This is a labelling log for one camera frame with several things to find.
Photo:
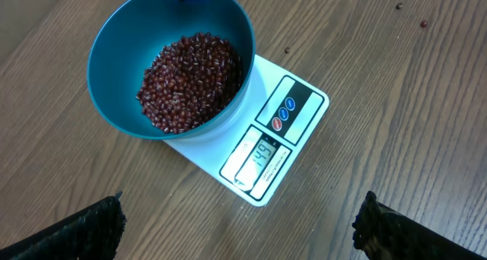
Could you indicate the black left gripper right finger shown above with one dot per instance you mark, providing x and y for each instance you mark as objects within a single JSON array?
[{"x": 384, "y": 234}]

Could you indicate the red beans in bowl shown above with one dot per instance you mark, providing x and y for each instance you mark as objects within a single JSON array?
[{"x": 190, "y": 82}]

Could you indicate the teal metal bowl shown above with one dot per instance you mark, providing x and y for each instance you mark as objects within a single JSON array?
[{"x": 136, "y": 32}]

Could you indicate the white digital kitchen scale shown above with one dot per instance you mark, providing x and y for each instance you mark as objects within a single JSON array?
[{"x": 251, "y": 151}]

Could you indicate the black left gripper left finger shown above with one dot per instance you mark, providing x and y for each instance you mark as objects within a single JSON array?
[{"x": 92, "y": 233}]

